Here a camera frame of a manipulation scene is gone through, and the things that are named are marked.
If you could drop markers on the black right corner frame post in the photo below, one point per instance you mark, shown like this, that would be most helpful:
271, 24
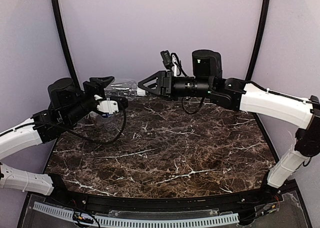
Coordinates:
258, 39

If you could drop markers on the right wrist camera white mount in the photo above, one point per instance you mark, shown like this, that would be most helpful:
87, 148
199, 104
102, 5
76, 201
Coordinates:
171, 62

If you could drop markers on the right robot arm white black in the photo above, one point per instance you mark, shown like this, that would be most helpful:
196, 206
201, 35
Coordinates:
235, 94

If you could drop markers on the black corner frame post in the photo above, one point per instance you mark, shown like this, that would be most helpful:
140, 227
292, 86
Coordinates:
258, 39
57, 12

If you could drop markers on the black left corner frame post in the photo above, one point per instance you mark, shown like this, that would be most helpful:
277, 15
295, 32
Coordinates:
57, 12

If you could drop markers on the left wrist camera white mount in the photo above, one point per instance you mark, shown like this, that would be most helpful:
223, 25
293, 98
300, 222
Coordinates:
105, 105

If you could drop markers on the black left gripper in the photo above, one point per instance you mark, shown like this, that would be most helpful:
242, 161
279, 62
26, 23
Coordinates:
90, 89

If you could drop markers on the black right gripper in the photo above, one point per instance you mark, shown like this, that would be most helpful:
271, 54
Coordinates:
167, 85

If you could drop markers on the Pocari Sweat bottle white cap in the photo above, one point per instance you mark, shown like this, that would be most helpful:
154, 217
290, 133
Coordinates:
105, 121

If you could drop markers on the black front table rail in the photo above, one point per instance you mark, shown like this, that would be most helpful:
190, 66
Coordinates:
243, 202

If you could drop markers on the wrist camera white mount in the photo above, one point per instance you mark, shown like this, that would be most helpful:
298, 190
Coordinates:
105, 105
171, 62

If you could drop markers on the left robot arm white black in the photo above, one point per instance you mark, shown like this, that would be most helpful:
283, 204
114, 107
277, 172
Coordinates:
68, 105

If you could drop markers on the white slotted cable duct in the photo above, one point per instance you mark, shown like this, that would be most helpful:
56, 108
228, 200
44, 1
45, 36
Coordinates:
110, 222

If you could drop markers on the clear plastic bottle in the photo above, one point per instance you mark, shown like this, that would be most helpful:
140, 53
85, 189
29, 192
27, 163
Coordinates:
122, 87

